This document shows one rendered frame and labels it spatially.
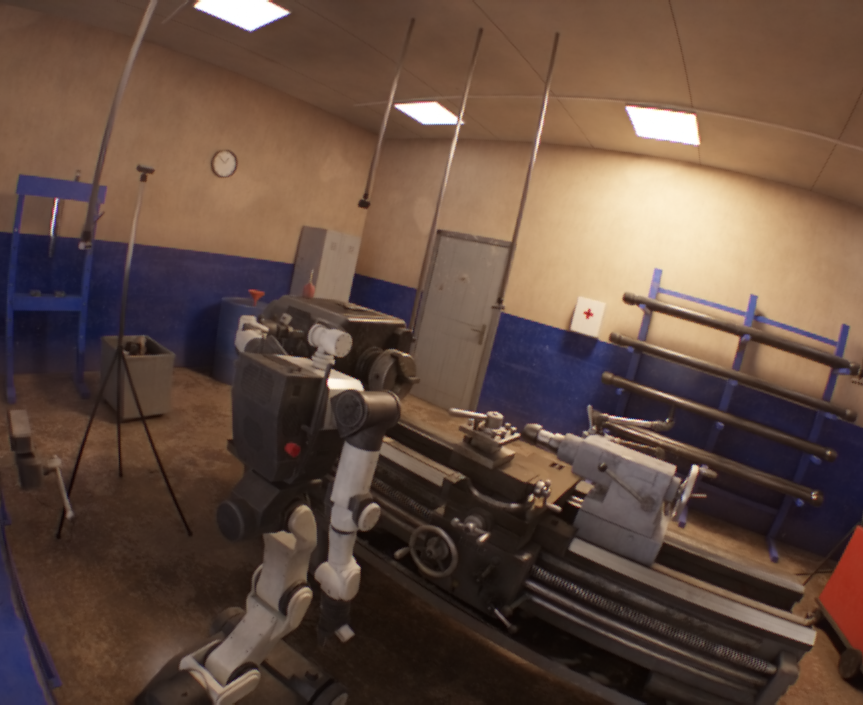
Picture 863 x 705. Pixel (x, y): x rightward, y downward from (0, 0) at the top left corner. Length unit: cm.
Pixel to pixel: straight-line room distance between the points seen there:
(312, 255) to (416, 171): 183
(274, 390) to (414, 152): 559
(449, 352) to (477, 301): 72
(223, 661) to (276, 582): 34
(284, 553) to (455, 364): 432
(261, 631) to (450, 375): 442
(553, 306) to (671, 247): 143
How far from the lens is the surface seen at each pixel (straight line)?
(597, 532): 171
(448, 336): 551
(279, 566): 147
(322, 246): 557
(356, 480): 111
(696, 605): 167
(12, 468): 135
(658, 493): 168
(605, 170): 513
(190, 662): 162
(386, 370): 207
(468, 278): 542
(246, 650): 160
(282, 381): 104
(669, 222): 484
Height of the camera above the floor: 163
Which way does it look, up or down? 10 degrees down
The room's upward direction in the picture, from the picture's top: 13 degrees clockwise
